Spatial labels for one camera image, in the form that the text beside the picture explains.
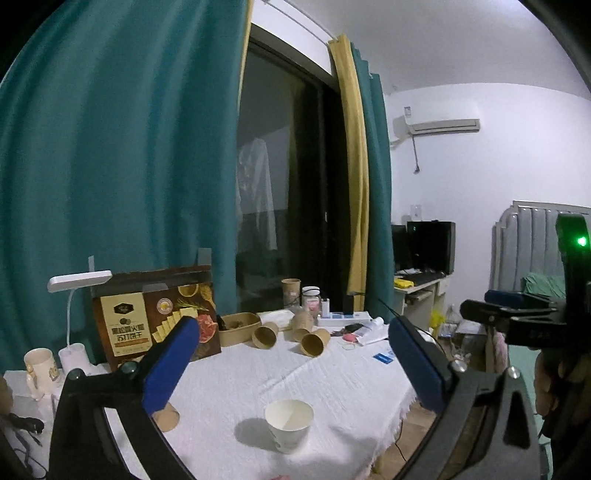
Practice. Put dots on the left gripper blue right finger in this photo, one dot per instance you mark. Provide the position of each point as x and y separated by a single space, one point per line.
423 363

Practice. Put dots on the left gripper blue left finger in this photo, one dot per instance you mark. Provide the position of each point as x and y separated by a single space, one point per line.
165 363

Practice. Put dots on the white paper cup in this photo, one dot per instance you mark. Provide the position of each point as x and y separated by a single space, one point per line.
289 422

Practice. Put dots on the upside-down brown paper cup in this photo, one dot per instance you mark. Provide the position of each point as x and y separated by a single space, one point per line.
167 418

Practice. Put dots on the brown paper cup centre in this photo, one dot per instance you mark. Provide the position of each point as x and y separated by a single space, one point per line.
265 336

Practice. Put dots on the brown paper cup front right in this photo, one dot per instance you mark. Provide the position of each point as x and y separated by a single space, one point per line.
313 344

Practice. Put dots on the patterned brown cup lying back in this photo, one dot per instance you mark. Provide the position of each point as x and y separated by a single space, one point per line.
302 320

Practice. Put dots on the upright brown cup at window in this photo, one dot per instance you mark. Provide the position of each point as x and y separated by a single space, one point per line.
291 292

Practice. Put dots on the person right hand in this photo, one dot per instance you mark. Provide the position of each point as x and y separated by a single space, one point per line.
562 390

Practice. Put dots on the blue white card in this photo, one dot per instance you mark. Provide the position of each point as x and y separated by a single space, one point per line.
385 358

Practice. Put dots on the white lace tablecloth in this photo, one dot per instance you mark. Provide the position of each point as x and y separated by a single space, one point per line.
358 401

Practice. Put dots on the brown cracker box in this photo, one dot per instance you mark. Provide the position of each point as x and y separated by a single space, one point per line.
134 311

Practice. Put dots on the white computer desk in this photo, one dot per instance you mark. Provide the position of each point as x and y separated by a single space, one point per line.
419 302

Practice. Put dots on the brown paper tray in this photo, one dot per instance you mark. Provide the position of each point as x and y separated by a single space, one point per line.
238 328

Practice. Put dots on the black key fob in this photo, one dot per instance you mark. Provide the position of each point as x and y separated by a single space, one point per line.
353 327

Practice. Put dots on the grey padded headboard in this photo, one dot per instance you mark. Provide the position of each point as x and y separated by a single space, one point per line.
524 240

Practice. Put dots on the yellow object on desk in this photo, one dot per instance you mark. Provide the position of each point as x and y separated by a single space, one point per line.
401 283

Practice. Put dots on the black power adapter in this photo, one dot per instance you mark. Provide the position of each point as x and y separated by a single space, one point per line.
347 305

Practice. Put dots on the white power strip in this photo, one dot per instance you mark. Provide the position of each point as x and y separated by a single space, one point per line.
339 319

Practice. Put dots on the white phone charger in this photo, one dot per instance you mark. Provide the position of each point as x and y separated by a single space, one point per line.
326 312

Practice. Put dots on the cream ceramic mug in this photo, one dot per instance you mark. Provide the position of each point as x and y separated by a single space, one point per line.
43 376

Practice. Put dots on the white plastic bag stack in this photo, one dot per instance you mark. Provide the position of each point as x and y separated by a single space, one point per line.
282 318

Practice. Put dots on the black computer monitor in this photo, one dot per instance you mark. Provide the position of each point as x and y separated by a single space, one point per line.
428 246

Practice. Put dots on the glass jar white lid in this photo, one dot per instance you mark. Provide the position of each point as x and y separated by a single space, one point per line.
311 300

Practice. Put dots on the white air conditioner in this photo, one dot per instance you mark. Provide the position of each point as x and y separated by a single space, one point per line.
403 128

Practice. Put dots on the teal curtain left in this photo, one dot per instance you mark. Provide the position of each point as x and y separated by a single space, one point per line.
118 151

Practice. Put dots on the yellow teal curtain right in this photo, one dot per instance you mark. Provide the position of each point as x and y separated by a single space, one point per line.
371 269

